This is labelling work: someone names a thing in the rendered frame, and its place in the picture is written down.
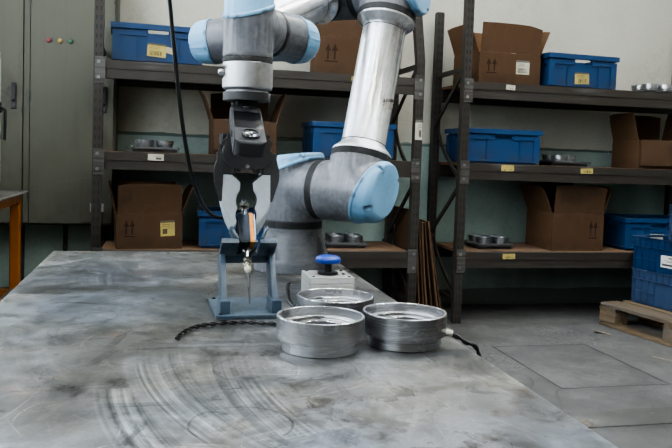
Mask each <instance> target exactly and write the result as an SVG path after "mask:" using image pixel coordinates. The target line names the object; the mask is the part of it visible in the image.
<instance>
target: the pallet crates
mask: <svg viewBox="0 0 672 448"><path fill-rule="evenodd" d="M669 206H670V214H668V215H670V218H669V235H632V236H634V244H632V245H634V252H633V267H631V268H633V275H632V276H631V277H632V292H631V300H623V302H620V301H605V302H601V303H600V304H601V305H599V308H600V314H599V320H600V321H599V323H598V324H601V325H604V326H607V327H610V328H613V329H616V330H619V331H622V332H625V333H628V334H631V335H634V336H637V337H640V338H643V339H646V340H650V341H653V342H656V343H659V344H662V345H665V346H668V347H671V348H672V205H669ZM650 237H663V240H661V239H654V238H650ZM627 313H629V314H633V315H636V316H639V321H640V322H643V323H647V324H650V325H653V326H656V327H660V328H663V334H662V336H661V335H658V334H655V333H651V332H648V331H645V330H642V329H638V328H635V327H632V326H629V325H627V324H628V319H627Z"/></svg>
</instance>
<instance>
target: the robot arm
mask: <svg viewBox="0 0 672 448"><path fill-rule="evenodd" d="M430 4H431V0H225V1H224V12H223V14H222V18H217V19H212V18H208V19H206V20H201V21H197V22H196V23H194V25H193V26H192V27H191V29H190V32H189V36H188V43H189V48H190V51H191V53H192V55H193V57H194V58H195V59H196V60H197V61H198V62H200V63H204V64H214V65H219V64H223V68H224V69H219V70H218V74H219V75H224V78H222V88H223V89H224V90H226V91H224V92H223V101H228V102H231V105H232V106H231V108H230V114H229V126H230V133H223V134H219V152H217V160H216V163H215V165H214V169H213V179H214V183H215V187H216V190H217V194H218V197H219V203H220V207H221V211H222V214H223V218H224V221H225V224H226V226H227V228H228V229H229V228H230V226H233V228H234V229H235V231H236V228H237V220H236V212H237V209H238V207H237V203H236V197H237V195H238V193H239V192H240V187H241V183H240V181H239V180H238V179H236V178H235V177H234V176H233V175H232V173H231V169H234V173H235V174H238V173H239V171H240V170H241V169H252V171H254V173H255V174H258V177H257V178H256V179H255V180H254V181H252V183H251V186H252V192H253V194H254V195H255V203H254V206H253V209H254V212H255V225H256V226H255V227H256V235H257V234H258V233H259V231H260V230H261V228H262V227H263V225H264V229H265V227H266V226H268V230H267V233H266V236H265V239H277V241H278V244H277V247H276V250H275V253H274V256H275V268H276V274H282V275H302V270H324V264H320V263H316V262H315V258H316V256H318V255H322V254H328V252H327V249H326V245H325V242H324V238H323V235H322V220H332V221H344V222H353V223H356V224H362V223H377V222H380V221H382V220H383V219H384V218H385V217H386V216H388V214H389V213H390V212H391V210H392V208H393V206H394V204H395V201H396V198H397V195H398V189H399V182H398V181H397V180H398V178H399V176H398V172H397V169H396V167H395V166H394V165H393V164H391V156H390V154H389V153H388V152H387V150H386V148H385V147H386V142H387V136H388V130H389V125H390V119H391V114H392V108H393V102H394V97H395V91H396V85H397V80H398V74H399V69H400V63H401V57H402V52H403V46H404V40H405V36H406V35H407V34H409V33H411V32H412V31H413V30H414V28H415V22H416V17H417V16H418V17H422V16H423V15H426V14H427V12H428V11H429V9H430ZM339 20H357V21H358V23H359V24H360V25H361V26H362V28H363V30H362V35H361V40H360V45H359V51H358V56H357V61H356V66H355V72H354V77H353V82H352V87H351V93H350V98H349V103H348V108H347V114H346V119H345V124H344V129H343V135H342V140H341V141H340V142H338V143H337V144H335V145H334V146H333V147H332V150H331V155H330V160H325V157H324V154H323V153H320V152H308V153H293V154H284V155H277V154H272V151H271V146H272V145H273V144H274V143H273V142H272V141H270V140H269V139H270V135H267V134H265V129H264V123H263V118H262V113H261V109H260V108H258V103H270V97H271V94H270V93H268V92H270V91H272V84H273V62H287V63H289V64H304V63H307V62H309V61H310V60H312V59H313V58H314V57H315V55H316V54H317V52H318V49H319V46H320V35H319V31H318V29H317V27H316V26H315V25H314V24H317V25H323V24H326V23H328V22H331V21H339ZM260 170H262V171H261V173H259V171H260Z"/></svg>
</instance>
